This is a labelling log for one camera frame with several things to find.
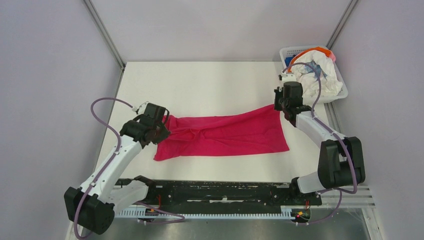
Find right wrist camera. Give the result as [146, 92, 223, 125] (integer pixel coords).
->
[278, 70, 297, 82]

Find pink t shirt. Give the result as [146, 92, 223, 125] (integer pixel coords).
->
[153, 105, 290, 162]

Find white cable duct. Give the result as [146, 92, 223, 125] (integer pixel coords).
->
[115, 206, 295, 220]

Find white plastic basket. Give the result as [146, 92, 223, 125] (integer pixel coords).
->
[279, 45, 348, 104]

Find orange t shirt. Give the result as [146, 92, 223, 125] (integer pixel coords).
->
[287, 46, 336, 74]

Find left aluminium corner post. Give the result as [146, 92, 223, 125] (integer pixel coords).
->
[82, 0, 126, 72]

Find right aluminium corner post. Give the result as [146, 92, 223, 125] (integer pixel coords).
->
[326, 0, 360, 49]

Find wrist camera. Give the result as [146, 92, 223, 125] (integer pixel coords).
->
[278, 70, 297, 82]
[132, 101, 150, 115]

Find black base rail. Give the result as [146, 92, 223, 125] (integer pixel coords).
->
[143, 180, 322, 215]

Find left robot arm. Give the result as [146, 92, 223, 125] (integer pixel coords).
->
[64, 102, 170, 240]

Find blue garment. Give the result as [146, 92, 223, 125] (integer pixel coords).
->
[284, 55, 295, 67]

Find white t shirt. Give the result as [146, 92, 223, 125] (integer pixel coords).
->
[287, 62, 344, 99]

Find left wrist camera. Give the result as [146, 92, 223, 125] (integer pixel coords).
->
[132, 101, 150, 115]

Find aluminium corner post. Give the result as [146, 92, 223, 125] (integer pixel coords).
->
[326, 0, 360, 49]
[82, 0, 126, 72]

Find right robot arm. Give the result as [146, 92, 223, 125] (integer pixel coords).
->
[274, 81, 366, 204]

